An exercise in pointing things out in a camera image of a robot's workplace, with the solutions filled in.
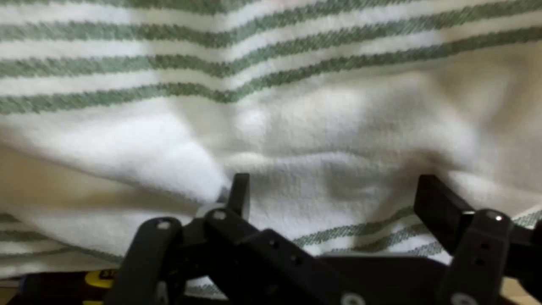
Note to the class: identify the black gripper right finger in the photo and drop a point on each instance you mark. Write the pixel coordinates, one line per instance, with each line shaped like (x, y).
(479, 248)

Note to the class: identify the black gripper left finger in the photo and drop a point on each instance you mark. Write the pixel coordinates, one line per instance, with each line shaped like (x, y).
(264, 260)

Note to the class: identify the white green striped tea towel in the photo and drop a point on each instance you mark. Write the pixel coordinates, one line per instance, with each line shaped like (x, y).
(281, 124)

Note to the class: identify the yellow and black tool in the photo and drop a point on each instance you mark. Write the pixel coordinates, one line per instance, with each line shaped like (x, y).
(102, 278)

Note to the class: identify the long black bar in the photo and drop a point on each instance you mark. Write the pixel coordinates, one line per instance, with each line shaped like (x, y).
(51, 289)

